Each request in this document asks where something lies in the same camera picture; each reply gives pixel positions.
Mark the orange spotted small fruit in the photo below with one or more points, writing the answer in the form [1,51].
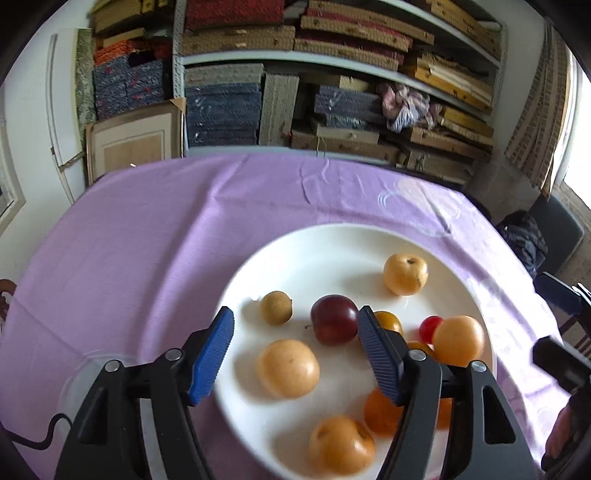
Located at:
[405,274]

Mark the orange mandarin with stem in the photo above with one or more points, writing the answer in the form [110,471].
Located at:
[384,418]

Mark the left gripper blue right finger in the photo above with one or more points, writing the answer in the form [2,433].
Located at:
[386,350]

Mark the person's right hand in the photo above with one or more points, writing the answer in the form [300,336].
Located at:
[560,434]

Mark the framed picture leaning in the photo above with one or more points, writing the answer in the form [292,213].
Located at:
[145,135]

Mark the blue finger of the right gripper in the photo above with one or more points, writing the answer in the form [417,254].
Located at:
[567,366]
[558,294]

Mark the pink cloth bundle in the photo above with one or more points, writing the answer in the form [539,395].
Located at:
[405,107]

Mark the brown longan fruit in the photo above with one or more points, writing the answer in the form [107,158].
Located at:
[276,308]

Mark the metal shelving unit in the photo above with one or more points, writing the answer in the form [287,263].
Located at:
[278,75]

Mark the purple printed tablecloth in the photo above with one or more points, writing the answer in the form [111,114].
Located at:
[142,259]

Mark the dark chair with clothes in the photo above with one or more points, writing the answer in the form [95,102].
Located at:
[544,237]

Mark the white oval plate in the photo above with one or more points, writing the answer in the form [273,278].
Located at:
[307,264]

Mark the large yellow round fruit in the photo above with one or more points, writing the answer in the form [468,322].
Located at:
[341,446]

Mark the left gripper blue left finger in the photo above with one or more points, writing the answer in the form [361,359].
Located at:
[205,351]

